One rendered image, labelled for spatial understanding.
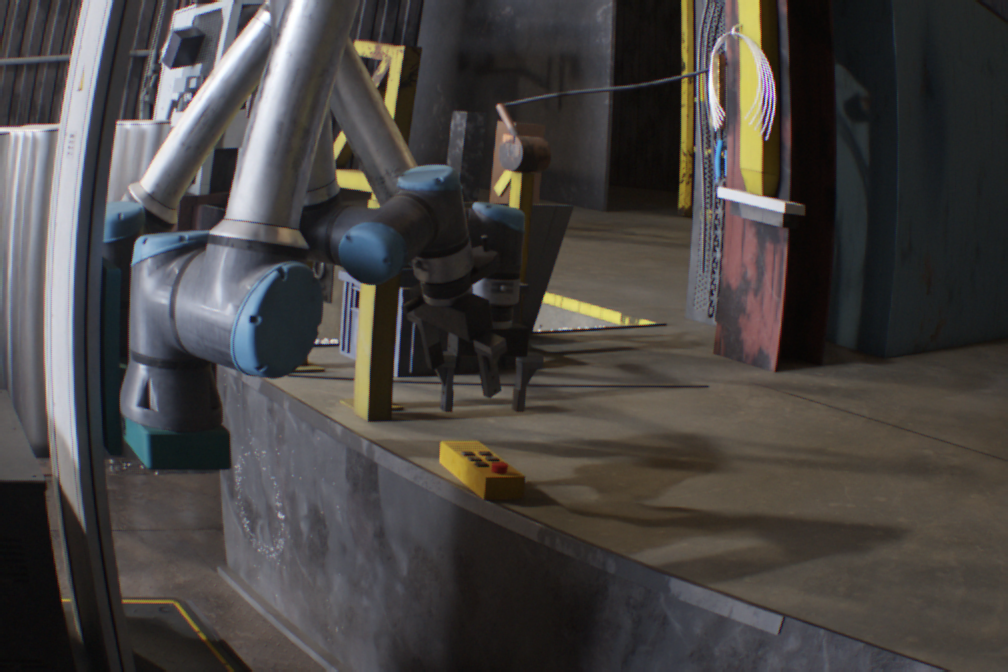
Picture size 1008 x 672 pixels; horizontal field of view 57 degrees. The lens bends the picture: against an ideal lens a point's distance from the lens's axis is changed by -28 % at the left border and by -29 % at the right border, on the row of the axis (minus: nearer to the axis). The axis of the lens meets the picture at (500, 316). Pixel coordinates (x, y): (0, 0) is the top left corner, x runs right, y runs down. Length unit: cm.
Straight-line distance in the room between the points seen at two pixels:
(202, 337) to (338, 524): 126
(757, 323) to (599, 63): 550
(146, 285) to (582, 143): 767
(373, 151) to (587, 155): 711
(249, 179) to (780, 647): 105
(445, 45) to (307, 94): 917
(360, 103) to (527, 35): 775
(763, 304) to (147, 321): 246
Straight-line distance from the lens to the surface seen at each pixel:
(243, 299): 147
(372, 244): 173
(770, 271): 370
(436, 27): 1085
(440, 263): 187
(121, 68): 169
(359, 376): 271
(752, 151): 361
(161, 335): 162
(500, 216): 217
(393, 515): 251
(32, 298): 435
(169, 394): 163
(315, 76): 153
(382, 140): 202
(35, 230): 431
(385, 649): 268
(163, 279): 160
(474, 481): 228
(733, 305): 381
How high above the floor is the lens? 139
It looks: 9 degrees down
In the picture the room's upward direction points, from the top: 5 degrees clockwise
